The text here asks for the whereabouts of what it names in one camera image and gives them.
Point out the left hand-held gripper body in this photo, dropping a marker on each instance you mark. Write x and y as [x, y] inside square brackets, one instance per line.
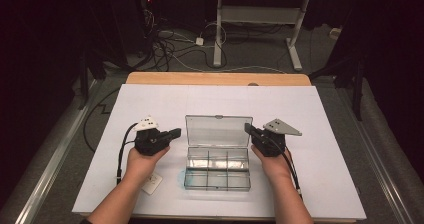
[148, 142]

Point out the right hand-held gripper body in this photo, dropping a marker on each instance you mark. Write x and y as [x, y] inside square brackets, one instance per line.
[270, 144]

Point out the transparent grey compartment box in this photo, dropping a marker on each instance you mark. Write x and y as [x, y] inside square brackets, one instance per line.
[216, 170]

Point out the person's right hand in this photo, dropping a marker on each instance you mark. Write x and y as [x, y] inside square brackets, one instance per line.
[275, 167]

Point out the person's left hand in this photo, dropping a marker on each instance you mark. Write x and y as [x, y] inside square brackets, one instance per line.
[141, 167]

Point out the small white socket plate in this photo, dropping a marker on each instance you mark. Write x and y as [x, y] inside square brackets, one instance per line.
[152, 183]

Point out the white table sheet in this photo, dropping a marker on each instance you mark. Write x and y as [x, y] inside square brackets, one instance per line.
[216, 100]

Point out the black metal stand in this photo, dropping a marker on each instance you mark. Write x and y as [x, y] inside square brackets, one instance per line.
[358, 90]
[83, 84]

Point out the small white power adapter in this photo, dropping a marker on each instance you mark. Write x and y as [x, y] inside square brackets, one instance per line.
[199, 41]

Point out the aluminium floor rail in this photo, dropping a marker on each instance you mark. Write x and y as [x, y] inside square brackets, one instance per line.
[383, 170]
[50, 170]

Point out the white desk frame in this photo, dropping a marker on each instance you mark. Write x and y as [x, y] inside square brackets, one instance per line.
[260, 14]

